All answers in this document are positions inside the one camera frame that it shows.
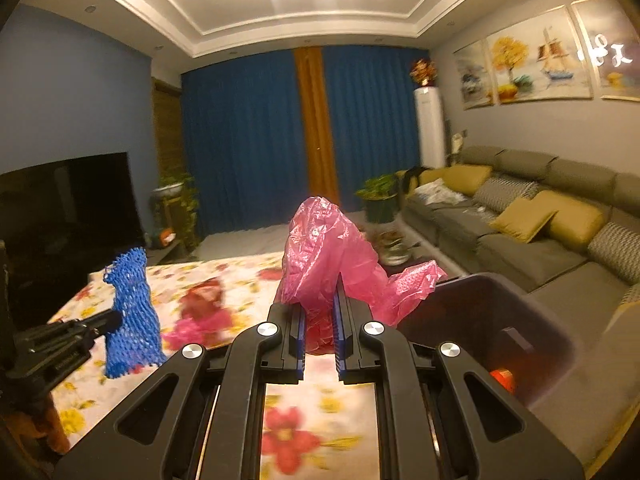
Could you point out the purple framed painting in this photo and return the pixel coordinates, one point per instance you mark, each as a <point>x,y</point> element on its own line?
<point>612,50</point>

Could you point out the grey patterned sofa pillow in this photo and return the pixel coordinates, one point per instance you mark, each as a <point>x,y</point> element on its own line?
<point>505,192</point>
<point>615,247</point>

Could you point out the black television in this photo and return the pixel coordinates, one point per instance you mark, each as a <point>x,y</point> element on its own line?
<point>65,210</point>

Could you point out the grey sectional sofa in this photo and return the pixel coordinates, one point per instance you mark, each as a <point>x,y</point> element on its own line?
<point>525,257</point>

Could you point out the blue curtain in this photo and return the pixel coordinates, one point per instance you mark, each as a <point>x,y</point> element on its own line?
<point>240,140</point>
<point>375,125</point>

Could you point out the floral tablecloth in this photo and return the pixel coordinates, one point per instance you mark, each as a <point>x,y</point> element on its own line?
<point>240,280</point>

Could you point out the trailing plant on stand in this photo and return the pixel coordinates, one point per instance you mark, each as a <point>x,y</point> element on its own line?
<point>175,195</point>

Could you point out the orange curtain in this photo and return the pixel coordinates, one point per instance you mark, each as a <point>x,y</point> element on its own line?
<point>317,125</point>

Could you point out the pink plastic bag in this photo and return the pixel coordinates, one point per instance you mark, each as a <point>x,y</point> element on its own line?
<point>325,245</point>

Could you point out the wide sailboat painting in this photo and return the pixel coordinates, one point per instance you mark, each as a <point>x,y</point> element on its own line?
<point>540,57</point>

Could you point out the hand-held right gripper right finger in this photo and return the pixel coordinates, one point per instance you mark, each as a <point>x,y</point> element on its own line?
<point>340,340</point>

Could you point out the person's left hand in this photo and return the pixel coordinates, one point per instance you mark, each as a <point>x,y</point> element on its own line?
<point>47,427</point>

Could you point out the grey plastic bin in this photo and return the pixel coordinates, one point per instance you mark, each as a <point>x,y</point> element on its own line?
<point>450,305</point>

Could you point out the white standing air conditioner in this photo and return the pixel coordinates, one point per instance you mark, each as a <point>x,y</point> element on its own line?
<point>430,127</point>

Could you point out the small white object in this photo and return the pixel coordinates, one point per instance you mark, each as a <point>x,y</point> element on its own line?
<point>456,142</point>

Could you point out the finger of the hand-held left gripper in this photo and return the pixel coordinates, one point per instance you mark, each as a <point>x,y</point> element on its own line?
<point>85,330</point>

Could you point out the yellow sofa pillow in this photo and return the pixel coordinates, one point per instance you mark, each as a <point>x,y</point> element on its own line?
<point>522,220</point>
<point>465,178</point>
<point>577,220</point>

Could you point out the small landscape painting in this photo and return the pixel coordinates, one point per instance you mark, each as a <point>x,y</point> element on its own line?
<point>474,77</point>

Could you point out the decorative bowl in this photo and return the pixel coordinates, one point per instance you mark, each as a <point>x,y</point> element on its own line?
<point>395,250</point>

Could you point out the pile of light clothes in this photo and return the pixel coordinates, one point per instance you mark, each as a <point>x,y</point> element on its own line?
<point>440,192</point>

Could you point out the potted plant dark pot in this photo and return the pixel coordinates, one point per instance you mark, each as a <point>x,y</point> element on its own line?
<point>377,195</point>

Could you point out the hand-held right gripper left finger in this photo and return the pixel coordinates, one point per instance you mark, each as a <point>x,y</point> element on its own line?
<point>300,340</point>

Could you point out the brown wooden blind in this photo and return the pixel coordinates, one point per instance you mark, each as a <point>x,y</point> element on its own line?
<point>167,130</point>

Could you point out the blue foam net sleeve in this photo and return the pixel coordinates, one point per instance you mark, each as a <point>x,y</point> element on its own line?
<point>132,310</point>

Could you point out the artificial flower bouquet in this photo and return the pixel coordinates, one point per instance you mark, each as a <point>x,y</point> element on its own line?
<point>422,72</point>

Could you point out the plain red paper cup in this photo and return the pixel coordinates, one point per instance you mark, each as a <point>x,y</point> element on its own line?
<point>502,379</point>

